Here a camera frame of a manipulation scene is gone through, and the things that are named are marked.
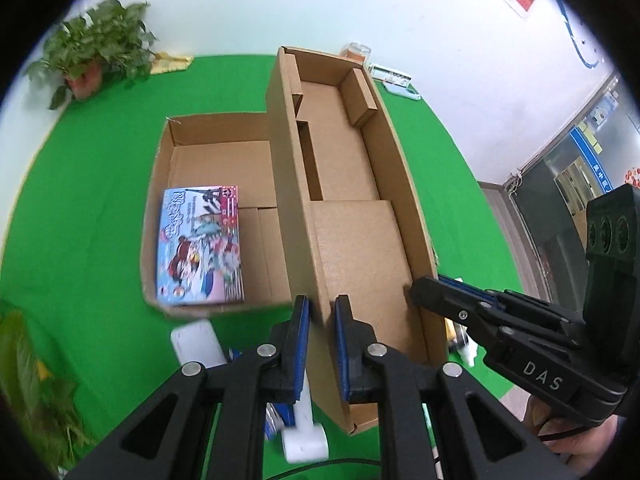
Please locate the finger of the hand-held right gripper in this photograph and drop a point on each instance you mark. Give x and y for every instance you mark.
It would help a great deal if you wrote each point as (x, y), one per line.
(450, 305)
(475, 287)

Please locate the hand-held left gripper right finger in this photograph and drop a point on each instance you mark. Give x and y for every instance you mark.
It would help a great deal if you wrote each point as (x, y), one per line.
(342, 345)

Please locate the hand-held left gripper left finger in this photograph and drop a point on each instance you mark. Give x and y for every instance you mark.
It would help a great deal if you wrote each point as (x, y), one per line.
(300, 340)

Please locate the cardboard box with inner flaps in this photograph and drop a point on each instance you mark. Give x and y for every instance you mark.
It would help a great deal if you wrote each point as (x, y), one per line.
(350, 240)

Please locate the person's right hand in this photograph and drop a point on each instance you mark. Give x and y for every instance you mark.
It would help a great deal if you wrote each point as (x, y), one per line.
(580, 452)

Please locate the white plastic bottle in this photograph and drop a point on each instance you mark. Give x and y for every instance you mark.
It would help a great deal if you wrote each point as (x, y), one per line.
(467, 347)

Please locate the blue and white small box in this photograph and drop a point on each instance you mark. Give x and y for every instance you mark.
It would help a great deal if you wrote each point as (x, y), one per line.
(277, 422)

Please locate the white cylinder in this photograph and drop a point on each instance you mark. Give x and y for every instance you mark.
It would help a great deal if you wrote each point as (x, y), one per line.
(305, 435)

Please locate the white plastic case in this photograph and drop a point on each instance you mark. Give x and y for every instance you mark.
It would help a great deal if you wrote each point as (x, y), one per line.
(197, 342)

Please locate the colourful cartoon toy box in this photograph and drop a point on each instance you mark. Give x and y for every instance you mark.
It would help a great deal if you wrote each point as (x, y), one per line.
(200, 250)

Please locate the glass door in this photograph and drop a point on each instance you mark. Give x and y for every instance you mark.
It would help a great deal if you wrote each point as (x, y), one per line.
(565, 175)

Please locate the blue door sign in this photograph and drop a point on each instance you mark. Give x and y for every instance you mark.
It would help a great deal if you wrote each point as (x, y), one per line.
(590, 160)

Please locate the red round decoration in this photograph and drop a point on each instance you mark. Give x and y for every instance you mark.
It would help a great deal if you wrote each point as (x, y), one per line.
(632, 176)

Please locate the plain open cardboard box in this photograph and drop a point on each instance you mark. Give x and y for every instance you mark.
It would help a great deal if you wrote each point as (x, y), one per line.
(215, 165)

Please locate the green tablecloth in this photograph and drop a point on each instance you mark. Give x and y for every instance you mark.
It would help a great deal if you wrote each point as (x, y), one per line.
(100, 210)

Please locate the orange jar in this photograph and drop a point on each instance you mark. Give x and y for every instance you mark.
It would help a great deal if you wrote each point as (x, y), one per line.
(356, 54)

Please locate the large-leaf green plant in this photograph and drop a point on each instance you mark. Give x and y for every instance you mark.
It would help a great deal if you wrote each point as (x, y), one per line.
(30, 385)

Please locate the yellow cloth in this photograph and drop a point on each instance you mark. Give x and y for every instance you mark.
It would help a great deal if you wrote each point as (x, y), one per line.
(172, 62)

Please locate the potted green plant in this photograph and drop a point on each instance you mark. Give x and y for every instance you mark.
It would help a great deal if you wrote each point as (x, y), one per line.
(95, 40)

